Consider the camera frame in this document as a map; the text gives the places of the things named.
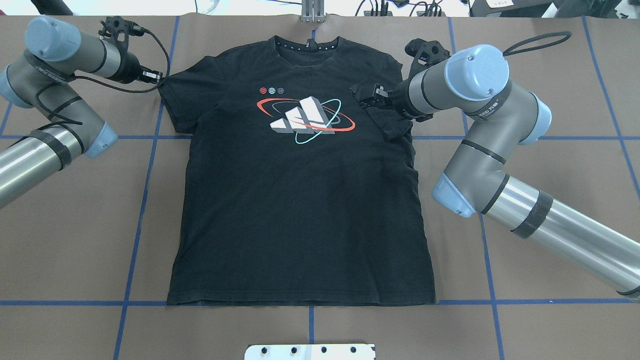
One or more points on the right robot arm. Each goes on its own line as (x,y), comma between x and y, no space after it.
(477,81)

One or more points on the aluminium camera post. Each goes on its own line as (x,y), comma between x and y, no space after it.
(313,11)

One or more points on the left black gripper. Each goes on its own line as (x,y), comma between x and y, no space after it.
(128,67)

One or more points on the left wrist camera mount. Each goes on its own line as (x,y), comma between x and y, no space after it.
(117,31)

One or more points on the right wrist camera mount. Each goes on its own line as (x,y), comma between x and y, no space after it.
(426,53)

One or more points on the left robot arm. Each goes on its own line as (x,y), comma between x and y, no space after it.
(56,54)

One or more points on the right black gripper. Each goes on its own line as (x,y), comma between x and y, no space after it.
(399,100)

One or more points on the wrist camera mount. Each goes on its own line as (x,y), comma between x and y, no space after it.
(117,31)
(426,53)

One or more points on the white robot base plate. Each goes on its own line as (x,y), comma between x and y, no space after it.
(318,351)

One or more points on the black graphic t-shirt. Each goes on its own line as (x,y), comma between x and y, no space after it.
(294,193)

